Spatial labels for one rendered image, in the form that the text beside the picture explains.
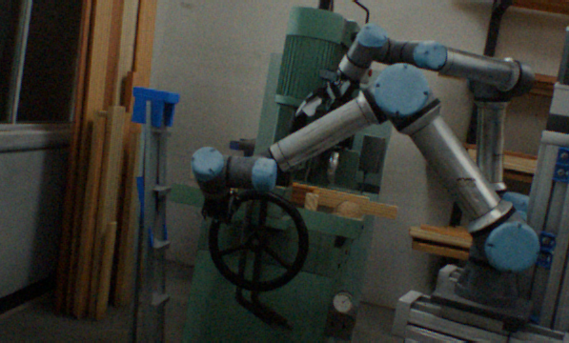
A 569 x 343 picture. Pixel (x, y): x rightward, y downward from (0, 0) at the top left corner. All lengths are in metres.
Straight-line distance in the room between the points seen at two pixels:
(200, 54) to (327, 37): 2.62
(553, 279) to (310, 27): 1.02
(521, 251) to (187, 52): 3.52
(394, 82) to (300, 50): 0.71
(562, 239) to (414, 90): 0.61
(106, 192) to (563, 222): 2.27
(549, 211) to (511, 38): 2.77
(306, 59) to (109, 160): 1.55
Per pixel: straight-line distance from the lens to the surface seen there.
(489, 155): 2.34
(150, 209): 3.05
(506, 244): 1.63
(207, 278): 2.27
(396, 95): 1.58
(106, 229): 3.62
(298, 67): 2.25
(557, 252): 1.95
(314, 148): 1.75
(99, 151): 3.51
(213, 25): 4.80
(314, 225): 2.17
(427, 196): 4.64
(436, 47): 1.95
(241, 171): 1.64
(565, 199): 1.94
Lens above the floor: 1.21
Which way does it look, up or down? 6 degrees down
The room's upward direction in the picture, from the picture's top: 10 degrees clockwise
